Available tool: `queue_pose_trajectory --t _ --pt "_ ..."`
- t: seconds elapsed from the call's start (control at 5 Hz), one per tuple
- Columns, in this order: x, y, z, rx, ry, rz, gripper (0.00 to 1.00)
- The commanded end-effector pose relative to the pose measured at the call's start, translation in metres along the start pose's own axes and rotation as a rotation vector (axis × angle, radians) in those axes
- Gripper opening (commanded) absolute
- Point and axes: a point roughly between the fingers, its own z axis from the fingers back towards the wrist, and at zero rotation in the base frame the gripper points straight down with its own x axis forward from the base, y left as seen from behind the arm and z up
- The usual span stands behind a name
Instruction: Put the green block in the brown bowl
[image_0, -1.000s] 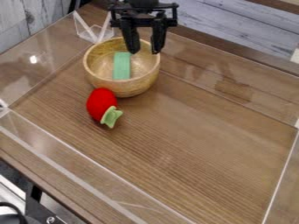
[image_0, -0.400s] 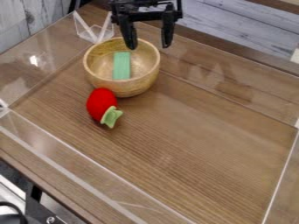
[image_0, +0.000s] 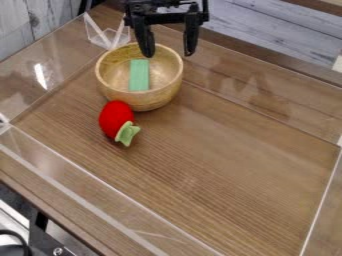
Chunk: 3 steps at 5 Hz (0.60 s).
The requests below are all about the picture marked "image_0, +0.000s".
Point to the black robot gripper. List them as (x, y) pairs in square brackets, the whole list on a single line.
[(150, 12)]

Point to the green rectangular block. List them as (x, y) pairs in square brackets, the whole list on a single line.
[(139, 75)]

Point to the brown wooden bowl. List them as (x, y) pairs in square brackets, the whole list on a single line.
[(166, 76)]

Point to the red plush strawberry toy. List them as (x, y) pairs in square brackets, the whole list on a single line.
[(116, 122)]

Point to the clear acrylic corner bracket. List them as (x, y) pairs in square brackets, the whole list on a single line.
[(108, 38)]

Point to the black table frame clamp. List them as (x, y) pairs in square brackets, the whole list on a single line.
[(22, 240)]

